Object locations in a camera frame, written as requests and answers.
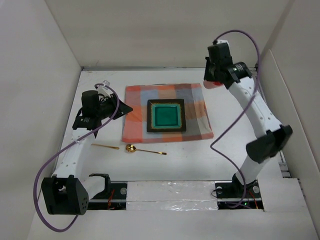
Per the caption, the gold spoon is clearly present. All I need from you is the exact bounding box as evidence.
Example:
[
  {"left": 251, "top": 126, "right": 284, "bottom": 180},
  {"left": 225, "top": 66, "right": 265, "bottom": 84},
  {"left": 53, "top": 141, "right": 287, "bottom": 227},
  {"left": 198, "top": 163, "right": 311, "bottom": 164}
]
[{"left": 125, "top": 144, "right": 167, "bottom": 156}]

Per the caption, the gold fork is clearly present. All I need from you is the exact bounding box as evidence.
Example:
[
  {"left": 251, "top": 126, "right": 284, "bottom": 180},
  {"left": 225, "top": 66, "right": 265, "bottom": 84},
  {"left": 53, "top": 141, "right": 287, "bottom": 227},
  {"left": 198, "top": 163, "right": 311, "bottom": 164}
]
[{"left": 91, "top": 143, "right": 120, "bottom": 150}]

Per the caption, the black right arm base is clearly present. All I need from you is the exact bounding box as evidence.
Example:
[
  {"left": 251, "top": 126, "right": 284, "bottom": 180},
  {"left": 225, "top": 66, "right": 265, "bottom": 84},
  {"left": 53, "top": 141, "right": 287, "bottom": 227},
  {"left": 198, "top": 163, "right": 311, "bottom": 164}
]
[{"left": 211, "top": 176, "right": 264, "bottom": 210}]

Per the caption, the green square ceramic plate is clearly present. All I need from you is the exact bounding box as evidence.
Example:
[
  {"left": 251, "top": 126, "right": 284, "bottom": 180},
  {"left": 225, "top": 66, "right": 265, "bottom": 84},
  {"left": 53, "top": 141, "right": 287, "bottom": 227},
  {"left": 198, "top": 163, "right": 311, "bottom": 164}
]
[{"left": 146, "top": 98, "right": 187, "bottom": 133}]

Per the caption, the coral plastic cup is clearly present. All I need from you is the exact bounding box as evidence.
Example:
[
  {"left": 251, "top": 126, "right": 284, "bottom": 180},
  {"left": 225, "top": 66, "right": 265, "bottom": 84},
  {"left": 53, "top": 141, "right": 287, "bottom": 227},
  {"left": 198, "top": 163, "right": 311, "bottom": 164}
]
[{"left": 203, "top": 80, "right": 223, "bottom": 89}]

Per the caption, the orange grey checkered cloth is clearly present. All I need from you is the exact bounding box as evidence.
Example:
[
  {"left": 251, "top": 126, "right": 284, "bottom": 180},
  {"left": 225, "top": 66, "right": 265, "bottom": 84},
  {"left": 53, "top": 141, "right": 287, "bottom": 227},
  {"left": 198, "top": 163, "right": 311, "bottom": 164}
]
[{"left": 122, "top": 83, "right": 214, "bottom": 143}]

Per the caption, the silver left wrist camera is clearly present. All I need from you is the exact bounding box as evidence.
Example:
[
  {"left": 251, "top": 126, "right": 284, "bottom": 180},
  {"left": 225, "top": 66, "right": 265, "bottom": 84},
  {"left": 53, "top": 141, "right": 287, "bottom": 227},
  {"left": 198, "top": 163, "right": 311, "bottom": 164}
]
[{"left": 94, "top": 80, "right": 110, "bottom": 91}]

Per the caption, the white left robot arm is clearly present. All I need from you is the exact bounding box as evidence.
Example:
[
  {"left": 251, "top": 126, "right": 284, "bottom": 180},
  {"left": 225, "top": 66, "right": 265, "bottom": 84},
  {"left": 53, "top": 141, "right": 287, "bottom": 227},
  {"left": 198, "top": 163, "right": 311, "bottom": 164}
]
[{"left": 41, "top": 90, "right": 133, "bottom": 216}]

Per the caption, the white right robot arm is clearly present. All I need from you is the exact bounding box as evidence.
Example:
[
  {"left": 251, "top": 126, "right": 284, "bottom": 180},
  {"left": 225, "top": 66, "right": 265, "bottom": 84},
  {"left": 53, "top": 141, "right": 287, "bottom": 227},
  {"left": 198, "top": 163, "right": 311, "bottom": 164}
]
[{"left": 204, "top": 40, "right": 293, "bottom": 197}]

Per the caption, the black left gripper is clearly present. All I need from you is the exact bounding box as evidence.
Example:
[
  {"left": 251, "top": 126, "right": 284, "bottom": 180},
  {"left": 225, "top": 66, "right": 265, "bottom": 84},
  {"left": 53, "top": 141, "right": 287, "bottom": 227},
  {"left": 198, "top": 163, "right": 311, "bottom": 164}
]
[{"left": 95, "top": 93, "right": 132, "bottom": 120}]

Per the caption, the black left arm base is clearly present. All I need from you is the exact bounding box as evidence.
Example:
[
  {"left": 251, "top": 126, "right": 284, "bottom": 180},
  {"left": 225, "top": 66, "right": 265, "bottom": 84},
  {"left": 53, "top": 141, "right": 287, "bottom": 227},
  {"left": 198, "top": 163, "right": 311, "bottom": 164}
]
[{"left": 88, "top": 181, "right": 128, "bottom": 211}]

